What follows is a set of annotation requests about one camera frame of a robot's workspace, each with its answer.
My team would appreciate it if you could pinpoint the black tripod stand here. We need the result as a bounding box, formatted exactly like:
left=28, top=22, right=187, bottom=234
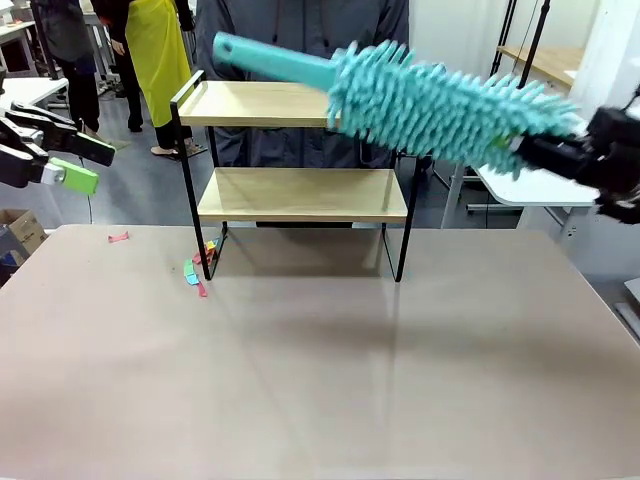
left=489, top=0, right=520, bottom=76

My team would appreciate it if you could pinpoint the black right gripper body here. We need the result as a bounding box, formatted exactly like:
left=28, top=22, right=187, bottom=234
left=579, top=84, right=640, bottom=226

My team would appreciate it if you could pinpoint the black stand pole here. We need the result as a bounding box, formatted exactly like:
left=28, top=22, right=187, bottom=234
left=519, top=0, right=551, bottom=81

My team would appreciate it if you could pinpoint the black frame wooden shelf rack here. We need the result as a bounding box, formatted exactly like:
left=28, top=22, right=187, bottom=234
left=169, top=69, right=421, bottom=284

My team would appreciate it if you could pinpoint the person with yellow apron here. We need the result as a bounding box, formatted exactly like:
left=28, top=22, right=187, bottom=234
left=92, top=0, right=197, bottom=162

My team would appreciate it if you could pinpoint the white rounded table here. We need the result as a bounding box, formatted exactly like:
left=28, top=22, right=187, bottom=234
left=439, top=149, right=621, bottom=231

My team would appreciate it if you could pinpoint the cardboard box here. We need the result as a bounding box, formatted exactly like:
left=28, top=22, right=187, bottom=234
left=0, top=208, right=50, bottom=266

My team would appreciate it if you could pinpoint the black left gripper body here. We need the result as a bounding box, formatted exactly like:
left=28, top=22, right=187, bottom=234
left=0, top=117, right=51, bottom=190

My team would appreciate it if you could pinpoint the person in grey jacket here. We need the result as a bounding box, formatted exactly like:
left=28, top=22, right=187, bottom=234
left=194, top=0, right=411, bottom=169

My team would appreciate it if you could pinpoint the grey metal bracket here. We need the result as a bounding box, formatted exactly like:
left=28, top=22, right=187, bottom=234
left=613, top=277, right=640, bottom=346

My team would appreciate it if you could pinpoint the teal chenille duster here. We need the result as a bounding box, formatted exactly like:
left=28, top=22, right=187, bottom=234
left=212, top=30, right=581, bottom=182

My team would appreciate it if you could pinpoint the wooden desk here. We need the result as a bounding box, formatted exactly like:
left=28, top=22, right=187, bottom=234
left=497, top=44, right=586, bottom=91

